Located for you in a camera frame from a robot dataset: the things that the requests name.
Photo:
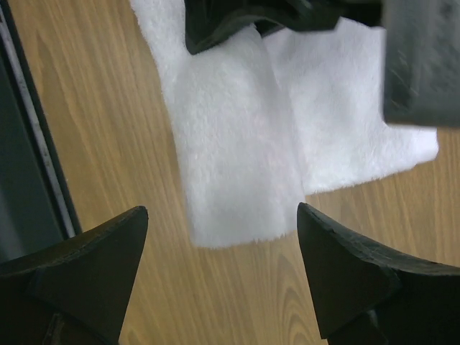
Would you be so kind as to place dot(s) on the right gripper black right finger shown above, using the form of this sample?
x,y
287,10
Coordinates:
x,y
364,292

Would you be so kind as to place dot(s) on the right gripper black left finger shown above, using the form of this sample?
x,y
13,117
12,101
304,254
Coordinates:
x,y
77,291

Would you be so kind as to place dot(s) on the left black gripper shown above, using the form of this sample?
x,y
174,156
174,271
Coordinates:
x,y
209,23

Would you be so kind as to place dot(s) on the white towel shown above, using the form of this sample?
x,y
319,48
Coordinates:
x,y
261,123

